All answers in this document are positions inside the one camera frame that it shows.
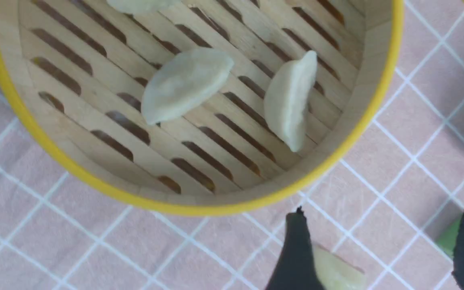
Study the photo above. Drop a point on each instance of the pink checkered tablecloth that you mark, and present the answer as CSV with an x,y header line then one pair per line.
x,y
380,207

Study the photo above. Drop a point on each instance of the pale green dumpling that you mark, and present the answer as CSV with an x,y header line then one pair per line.
x,y
133,7
336,274

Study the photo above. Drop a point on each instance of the green cube block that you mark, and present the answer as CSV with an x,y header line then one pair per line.
x,y
446,241

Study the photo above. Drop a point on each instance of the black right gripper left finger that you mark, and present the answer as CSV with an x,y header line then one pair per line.
x,y
295,268

